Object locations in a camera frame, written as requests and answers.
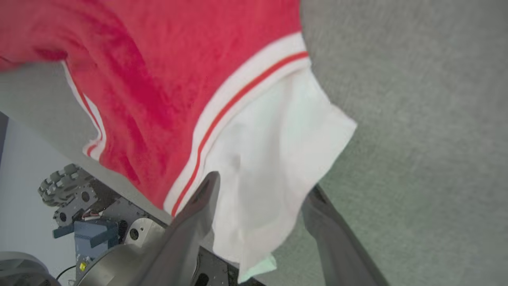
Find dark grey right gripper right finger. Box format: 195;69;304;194
302;185;392;286

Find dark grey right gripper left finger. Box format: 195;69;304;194
124;171;221;286

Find red and white garment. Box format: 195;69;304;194
0;0;358;284

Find robot wheeled base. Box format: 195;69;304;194
38;163;267;286

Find grey mecanum wheel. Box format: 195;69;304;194
38;163;98;207

